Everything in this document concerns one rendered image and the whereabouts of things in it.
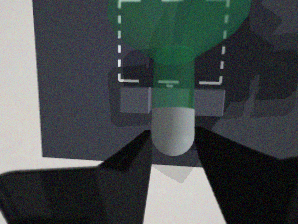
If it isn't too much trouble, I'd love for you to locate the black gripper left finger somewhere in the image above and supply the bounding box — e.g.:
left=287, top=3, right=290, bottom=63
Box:
left=0, top=130, right=152, bottom=224

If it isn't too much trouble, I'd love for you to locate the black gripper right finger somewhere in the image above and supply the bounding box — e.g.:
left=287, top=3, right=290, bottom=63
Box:
left=194, top=127, right=298, bottom=224

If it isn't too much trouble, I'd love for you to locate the dark grey flat mat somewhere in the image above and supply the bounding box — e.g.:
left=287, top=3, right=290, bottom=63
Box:
left=32, top=0, right=298, bottom=161

